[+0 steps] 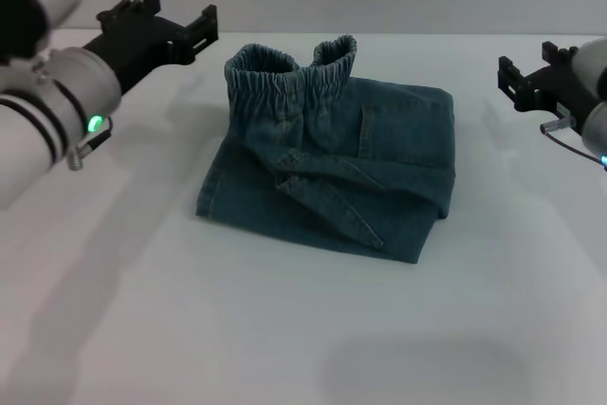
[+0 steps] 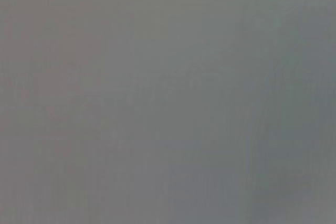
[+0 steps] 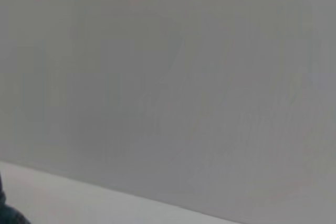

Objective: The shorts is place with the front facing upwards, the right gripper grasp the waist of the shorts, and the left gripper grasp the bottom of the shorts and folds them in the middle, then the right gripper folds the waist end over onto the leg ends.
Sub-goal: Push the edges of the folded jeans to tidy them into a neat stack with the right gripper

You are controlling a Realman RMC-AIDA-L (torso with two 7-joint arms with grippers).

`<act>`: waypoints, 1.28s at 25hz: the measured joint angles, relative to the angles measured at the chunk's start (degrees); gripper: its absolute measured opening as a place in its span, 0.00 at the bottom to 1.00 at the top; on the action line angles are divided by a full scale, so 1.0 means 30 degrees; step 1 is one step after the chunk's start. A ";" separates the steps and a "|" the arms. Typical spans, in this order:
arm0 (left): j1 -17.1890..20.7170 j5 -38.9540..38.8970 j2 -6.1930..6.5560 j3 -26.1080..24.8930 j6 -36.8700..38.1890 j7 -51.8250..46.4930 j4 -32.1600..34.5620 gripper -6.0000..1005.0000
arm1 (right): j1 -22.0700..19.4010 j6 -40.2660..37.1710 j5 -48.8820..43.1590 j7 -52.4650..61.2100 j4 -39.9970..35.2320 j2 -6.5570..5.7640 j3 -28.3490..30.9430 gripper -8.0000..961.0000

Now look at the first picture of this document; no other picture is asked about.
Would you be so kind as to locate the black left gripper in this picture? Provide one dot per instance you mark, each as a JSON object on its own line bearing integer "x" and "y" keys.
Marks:
{"x": 142, "y": 44}

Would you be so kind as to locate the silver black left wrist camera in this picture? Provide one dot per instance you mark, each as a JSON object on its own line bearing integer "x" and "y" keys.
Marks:
{"x": 28, "y": 11}

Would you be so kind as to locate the blue denim shorts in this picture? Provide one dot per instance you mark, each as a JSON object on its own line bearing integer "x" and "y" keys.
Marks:
{"x": 355, "y": 163}

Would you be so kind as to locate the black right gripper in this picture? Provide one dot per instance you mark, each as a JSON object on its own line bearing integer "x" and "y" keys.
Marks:
{"x": 550, "y": 89}

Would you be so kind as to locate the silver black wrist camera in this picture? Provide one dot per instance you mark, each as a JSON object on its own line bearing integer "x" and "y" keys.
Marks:
{"x": 28, "y": 11}
{"x": 593, "y": 68}

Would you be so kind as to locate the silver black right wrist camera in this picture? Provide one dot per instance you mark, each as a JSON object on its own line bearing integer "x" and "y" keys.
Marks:
{"x": 593, "y": 68}

